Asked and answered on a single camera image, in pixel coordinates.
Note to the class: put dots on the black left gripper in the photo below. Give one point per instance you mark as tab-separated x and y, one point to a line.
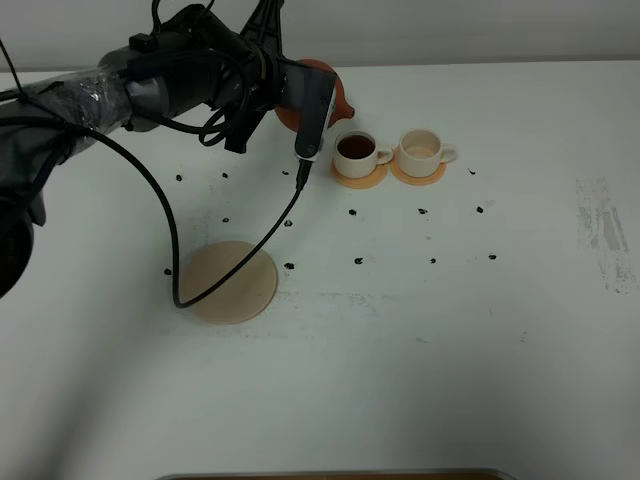
216	79

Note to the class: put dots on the brown clay teapot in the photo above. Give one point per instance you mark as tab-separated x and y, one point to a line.
342	110

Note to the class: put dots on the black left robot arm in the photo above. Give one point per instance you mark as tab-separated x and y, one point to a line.
46	123

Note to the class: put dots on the beige round teapot coaster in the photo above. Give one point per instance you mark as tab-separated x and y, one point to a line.
245	295

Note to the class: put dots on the left white teacup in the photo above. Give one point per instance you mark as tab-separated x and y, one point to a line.
357	154

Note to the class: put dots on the white teacup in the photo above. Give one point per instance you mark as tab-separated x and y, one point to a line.
420	152
357	154

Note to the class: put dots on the left orange cup coaster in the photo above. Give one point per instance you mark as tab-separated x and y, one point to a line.
369	181

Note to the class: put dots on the orange cup coaster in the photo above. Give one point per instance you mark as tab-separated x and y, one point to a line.
369	181
400	175

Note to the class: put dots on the right white teacup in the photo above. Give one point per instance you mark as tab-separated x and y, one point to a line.
420	152

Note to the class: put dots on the right orange cup coaster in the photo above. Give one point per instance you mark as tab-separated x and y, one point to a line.
400	175

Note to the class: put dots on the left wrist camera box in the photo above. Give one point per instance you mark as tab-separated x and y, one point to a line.
310	92

